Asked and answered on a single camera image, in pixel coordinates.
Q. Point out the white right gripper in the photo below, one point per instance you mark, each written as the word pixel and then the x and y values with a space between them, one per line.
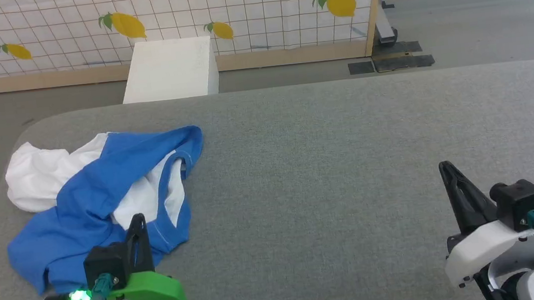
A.
pixel 484 246

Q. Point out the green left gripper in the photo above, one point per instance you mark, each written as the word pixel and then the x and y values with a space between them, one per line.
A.
pixel 160 290

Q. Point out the blue and white t-shirt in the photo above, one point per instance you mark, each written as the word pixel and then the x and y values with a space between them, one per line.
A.
pixel 82 201

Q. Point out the small black floor mat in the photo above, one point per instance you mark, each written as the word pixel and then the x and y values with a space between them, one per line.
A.
pixel 361 68

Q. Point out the white box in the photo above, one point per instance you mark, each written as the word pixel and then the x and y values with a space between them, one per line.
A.
pixel 167 70

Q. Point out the metal board foot with caster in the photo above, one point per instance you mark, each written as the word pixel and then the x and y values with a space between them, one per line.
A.
pixel 384 31

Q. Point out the lemon print partition screen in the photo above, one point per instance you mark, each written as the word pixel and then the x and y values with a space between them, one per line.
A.
pixel 240 2

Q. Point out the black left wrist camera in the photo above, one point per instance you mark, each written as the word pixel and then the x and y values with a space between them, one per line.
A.
pixel 106 264

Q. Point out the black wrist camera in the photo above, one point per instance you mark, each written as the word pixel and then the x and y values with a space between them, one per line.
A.
pixel 106 264
pixel 522 201

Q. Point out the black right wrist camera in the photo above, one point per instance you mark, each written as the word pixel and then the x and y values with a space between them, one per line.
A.
pixel 522 201

